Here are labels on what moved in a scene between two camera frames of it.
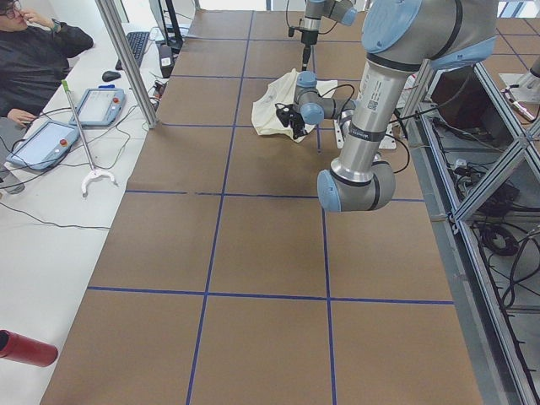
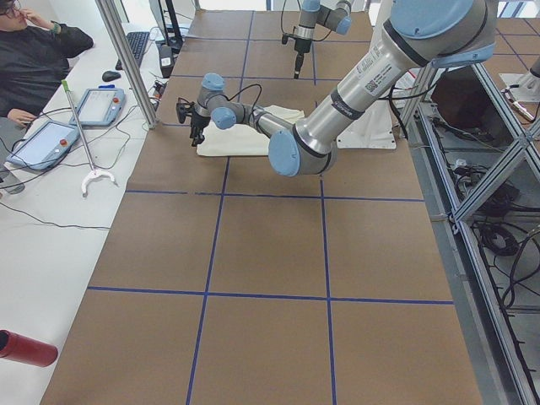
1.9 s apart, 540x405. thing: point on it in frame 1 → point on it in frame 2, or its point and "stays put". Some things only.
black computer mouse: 110,76 stays put
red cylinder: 27,350 stays put
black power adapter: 166,60 stays put
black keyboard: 137,43 stays put
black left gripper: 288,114 → 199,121
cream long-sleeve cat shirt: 266,118 → 244,139
